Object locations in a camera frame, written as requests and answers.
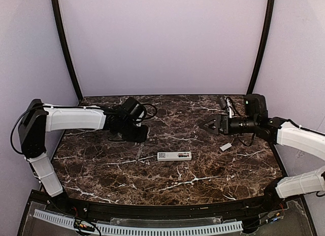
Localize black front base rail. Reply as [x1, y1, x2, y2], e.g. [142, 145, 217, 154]
[25, 187, 305, 225]

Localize white battery cover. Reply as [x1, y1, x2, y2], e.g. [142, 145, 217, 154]
[220, 143, 232, 151]

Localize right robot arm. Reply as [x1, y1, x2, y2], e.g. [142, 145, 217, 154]
[199, 94, 324, 200]

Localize black corner post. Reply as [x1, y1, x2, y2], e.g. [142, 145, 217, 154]
[51, 0, 83, 101]
[246, 0, 275, 94]

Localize white left cable duct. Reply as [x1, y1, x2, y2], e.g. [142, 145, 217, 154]
[33, 209, 75, 229]

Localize black right corner post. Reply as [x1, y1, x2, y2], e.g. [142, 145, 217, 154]
[246, 0, 275, 94]

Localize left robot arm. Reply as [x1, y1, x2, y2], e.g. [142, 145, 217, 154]
[12, 97, 149, 197]

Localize white cable duct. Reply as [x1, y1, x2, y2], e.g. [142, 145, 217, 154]
[97, 221, 243, 236]
[33, 209, 75, 229]

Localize white right cable duct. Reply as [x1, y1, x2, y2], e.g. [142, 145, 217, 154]
[97, 221, 243, 236]

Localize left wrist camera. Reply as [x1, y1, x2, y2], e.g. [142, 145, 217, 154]
[135, 117, 144, 127]

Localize black left corner post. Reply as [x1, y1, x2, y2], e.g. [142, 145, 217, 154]
[51, 0, 83, 101]

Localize white remote control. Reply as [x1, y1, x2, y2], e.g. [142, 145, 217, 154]
[157, 152, 192, 161]

